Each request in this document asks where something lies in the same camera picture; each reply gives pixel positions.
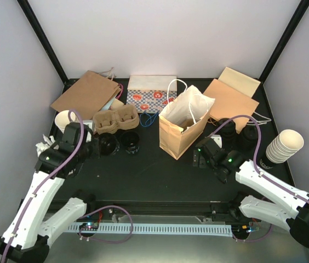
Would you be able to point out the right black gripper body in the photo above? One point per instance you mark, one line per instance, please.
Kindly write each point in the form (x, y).
(210, 165)

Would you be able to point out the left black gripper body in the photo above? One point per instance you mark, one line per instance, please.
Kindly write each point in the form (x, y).
(94, 153)

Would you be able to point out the orange kraft paper bag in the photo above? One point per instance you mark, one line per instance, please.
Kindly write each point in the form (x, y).
(183, 120)

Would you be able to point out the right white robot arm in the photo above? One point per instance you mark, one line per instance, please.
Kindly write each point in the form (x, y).
(285, 206)

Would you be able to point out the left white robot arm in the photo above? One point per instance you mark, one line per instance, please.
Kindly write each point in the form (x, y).
(29, 237)

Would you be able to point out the black lid stack left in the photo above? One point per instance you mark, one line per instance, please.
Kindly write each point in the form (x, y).
(228, 134)

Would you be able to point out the black lid stack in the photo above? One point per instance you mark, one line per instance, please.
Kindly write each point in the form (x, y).
(248, 137)
(228, 134)

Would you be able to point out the black lid stack right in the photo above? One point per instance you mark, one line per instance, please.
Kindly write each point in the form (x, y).
(248, 137)

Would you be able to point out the left stack of paper cups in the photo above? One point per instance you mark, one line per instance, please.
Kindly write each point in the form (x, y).
(63, 118)

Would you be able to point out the stack of paper cups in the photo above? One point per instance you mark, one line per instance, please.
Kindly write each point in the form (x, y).
(63, 118)
(282, 147)

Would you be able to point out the bundle of wrapped straws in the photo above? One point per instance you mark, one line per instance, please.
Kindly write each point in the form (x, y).
(45, 145)

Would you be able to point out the stack of pulp cup carriers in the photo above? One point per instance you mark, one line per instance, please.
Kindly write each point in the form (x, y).
(125, 118)

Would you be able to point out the brown flat paper bag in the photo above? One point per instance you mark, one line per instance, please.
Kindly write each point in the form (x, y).
(88, 95)

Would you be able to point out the orange flat bag right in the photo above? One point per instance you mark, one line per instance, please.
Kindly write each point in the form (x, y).
(228, 101)

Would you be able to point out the right stack of paper cups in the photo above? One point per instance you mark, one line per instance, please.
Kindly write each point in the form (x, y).
(282, 147)

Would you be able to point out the tan flat paper bag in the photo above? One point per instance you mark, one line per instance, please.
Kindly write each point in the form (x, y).
(238, 81)

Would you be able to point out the checkered printed paper bag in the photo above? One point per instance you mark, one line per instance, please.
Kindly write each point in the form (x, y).
(150, 93)

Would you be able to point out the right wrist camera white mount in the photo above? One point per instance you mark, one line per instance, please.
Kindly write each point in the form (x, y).
(217, 139)

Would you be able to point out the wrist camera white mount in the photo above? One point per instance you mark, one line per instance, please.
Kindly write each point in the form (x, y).
(90, 124)
(217, 139)

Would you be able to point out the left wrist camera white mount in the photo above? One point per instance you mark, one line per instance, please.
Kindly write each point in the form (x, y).
(90, 124)

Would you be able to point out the blue slotted cable duct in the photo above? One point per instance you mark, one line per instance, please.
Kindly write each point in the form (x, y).
(153, 229)

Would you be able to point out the right black frame post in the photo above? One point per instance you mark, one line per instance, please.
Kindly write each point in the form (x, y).
(285, 37)

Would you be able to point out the black frame post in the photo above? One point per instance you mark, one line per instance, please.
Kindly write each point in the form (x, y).
(285, 37)
(37, 28)

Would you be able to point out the left black frame post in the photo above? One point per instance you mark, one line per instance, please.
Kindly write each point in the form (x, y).
(37, 28)

